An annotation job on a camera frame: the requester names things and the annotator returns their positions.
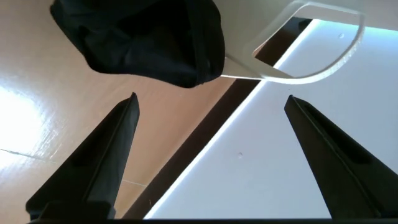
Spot white laundry basket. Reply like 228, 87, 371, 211
214, 0, 398, 85

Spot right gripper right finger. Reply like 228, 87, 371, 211
284, 95, 398, 220

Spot black short-sleeved shirt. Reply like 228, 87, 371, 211
49, 0, 226, 89

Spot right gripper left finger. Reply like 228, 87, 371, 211
25, 92, 141, 220

